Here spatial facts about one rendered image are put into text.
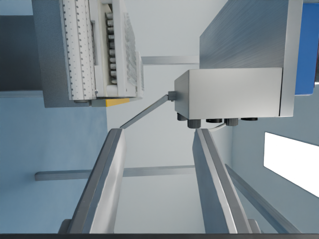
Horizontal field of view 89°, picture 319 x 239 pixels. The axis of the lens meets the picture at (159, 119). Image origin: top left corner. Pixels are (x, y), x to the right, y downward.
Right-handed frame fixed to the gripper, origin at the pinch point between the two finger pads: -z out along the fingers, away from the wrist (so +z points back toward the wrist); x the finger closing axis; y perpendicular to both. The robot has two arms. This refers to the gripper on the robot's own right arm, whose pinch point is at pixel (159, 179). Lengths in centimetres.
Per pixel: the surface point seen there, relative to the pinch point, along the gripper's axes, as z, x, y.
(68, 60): -28.9, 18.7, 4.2
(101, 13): -39.7, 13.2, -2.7
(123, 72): -32.0, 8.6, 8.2
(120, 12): -39.0, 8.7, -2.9
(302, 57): -32.6, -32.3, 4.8
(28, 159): -77, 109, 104
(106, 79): -31.9, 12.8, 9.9
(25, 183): -63, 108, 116
